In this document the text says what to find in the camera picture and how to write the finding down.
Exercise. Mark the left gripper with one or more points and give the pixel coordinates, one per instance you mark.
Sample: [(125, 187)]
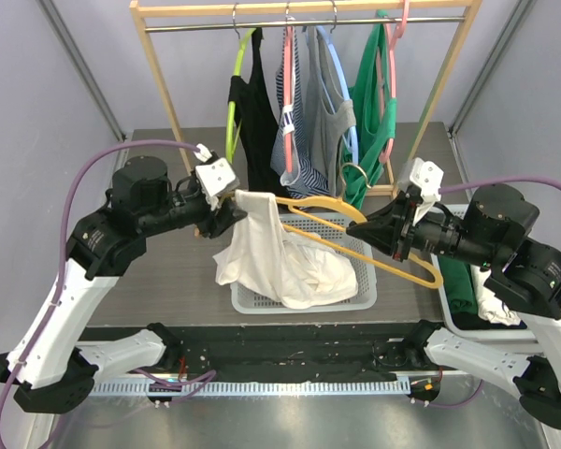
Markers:
[(221, 219)]

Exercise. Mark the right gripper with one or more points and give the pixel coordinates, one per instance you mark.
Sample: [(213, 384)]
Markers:
[(400, 232)]

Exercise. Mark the yellow plastic hanger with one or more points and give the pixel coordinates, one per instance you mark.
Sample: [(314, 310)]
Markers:
[(349, 211)]

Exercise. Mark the lime green hanger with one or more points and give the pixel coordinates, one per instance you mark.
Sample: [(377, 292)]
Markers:
[(232, 133)]

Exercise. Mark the white tank top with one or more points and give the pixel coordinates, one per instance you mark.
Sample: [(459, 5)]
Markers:
[(286, 267)]

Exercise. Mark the black tank top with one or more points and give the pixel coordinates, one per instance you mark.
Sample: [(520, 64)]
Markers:
[(256, 123)]

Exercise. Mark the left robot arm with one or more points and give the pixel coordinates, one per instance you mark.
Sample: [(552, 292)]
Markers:
[(142, 202)]

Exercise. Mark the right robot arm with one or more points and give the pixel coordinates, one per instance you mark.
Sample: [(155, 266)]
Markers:
[(523, 273)]

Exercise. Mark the blue striped tank top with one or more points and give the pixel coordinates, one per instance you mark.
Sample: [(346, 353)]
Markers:
[(304, 180)]

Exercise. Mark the green tank top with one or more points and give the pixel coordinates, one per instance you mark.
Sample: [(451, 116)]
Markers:
[(375, 118)]

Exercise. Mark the grey tank top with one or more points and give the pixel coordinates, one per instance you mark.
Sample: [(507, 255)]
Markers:
[(325, 126)]

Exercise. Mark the pink hanger with green top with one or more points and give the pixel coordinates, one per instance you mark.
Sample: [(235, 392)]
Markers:
[(393, 37)]

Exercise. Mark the pink hanger with striped top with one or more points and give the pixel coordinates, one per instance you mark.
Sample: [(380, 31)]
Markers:
[(288, 90)]

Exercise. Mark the light blue hanger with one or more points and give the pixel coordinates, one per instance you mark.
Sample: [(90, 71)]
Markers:
[(343, 89)]

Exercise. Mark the white basket centre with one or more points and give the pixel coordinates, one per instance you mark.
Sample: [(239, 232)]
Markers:
[(246, 301)]

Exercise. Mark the white basket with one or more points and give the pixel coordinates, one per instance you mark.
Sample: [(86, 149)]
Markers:
[(472, 327), (246, 301)]

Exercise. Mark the green cloth in basket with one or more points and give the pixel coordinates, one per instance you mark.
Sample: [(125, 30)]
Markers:
[(458, 286)]

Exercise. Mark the white basket right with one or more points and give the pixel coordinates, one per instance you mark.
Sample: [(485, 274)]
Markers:
[(472, 327)]

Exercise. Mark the wooden clothes rack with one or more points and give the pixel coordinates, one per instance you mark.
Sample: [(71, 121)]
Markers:
[(140, 14)]

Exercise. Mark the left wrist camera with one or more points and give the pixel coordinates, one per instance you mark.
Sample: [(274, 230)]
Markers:
[(216, 179)]

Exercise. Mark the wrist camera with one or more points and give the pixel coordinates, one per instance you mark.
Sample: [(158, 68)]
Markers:
[(425, 177), (216, 179)]

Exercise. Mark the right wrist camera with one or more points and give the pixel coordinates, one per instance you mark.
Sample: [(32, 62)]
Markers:
[(425, 177)]

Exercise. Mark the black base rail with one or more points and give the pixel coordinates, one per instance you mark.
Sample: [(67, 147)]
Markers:
[(289, 354)]

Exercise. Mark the white slotted cable duct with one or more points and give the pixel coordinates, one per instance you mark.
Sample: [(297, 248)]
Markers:
[(144, 387)]

